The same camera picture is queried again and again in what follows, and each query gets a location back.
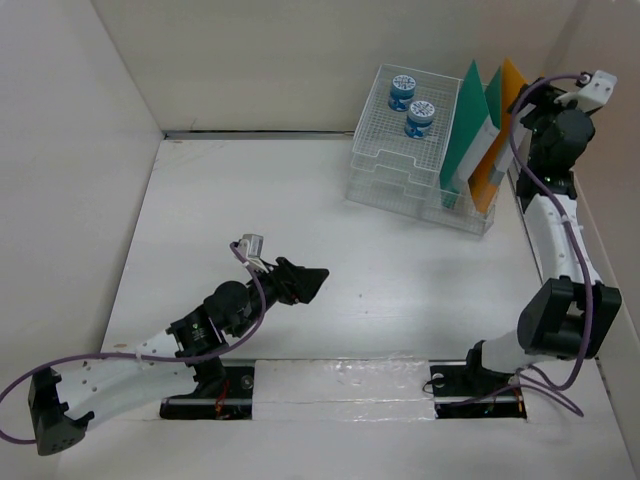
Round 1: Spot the white wire desk organizer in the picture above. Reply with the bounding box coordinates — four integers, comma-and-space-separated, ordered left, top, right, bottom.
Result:
346, 64, 495, 236

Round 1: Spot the blue white jar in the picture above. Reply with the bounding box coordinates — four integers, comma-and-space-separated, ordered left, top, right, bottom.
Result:
388, 74, 417, 112
404, 100, 435, 138

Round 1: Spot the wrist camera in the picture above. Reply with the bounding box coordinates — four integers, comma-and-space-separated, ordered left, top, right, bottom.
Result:
555, 70, 618, 114
230, 233, 268, 272

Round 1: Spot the green notebook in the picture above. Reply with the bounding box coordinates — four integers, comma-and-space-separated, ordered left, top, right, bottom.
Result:
439, 61, 502, 209

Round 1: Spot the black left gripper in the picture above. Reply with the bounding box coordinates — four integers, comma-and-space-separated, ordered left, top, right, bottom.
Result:
231, 257, 326, 338

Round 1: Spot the orange notebook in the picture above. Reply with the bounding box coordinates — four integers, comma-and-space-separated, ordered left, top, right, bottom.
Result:
468, 58, 527, 214

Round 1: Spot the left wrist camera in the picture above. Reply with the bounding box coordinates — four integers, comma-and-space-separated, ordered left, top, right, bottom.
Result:
230, 233, 268, 272

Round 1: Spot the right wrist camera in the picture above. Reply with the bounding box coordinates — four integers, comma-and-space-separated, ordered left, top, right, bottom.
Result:
555, 70, 618, 114

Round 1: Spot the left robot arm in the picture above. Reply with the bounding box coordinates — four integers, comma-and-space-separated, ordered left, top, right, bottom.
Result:
28, 257, 329, 456

